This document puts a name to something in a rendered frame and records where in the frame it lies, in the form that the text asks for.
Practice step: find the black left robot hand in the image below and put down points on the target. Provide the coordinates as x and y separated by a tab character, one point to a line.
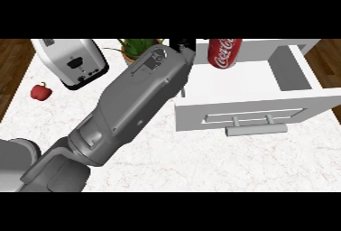
183	44

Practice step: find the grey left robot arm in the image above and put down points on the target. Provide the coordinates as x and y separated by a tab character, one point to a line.
133	96

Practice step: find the red soda can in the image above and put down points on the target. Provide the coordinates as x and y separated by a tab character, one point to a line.
225	52

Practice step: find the white open drawer box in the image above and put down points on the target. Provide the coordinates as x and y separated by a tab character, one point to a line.
239	81

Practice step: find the green potted plant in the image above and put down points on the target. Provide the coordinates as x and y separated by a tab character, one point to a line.
133	48

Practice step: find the silver and black toaster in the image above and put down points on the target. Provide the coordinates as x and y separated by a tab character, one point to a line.
72	61

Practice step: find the red bell pepper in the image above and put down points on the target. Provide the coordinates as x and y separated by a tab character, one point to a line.
40	92

